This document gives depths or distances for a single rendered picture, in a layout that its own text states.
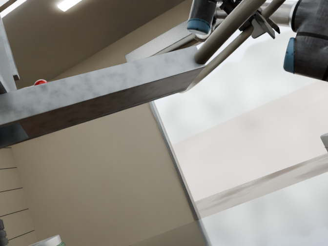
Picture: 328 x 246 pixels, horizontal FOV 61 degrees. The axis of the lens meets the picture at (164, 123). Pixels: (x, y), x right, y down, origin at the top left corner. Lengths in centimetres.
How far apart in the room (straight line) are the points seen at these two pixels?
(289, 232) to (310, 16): 116
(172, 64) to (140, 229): 539
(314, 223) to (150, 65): 38
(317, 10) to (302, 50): 16
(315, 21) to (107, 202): 533
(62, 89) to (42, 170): 649
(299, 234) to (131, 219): 566
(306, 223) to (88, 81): 39
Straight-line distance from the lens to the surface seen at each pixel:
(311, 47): 132
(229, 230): 33
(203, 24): 110
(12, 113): 49
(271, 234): 27
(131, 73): 52
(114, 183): 591
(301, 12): 137
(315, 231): 25
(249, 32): 99
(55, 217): 688
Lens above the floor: 92
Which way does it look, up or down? 11 degrees up
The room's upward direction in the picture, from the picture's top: 22 degrees counter-clockwise
